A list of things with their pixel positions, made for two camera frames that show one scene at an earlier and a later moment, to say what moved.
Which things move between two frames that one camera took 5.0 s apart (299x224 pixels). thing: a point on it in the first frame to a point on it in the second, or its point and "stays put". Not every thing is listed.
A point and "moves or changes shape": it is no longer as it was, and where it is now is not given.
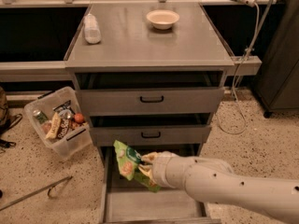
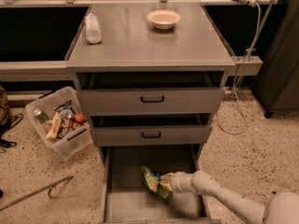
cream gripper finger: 150,157 to 168,176
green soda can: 40,116 stays put
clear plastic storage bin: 58,119 stays put
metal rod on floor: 49,188 stays put
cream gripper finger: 146,169 to 167,184
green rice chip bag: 128,162 moves or changes shape
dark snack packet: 64,106 stays put
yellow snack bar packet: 54,126 stays put
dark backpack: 7,122 stays put
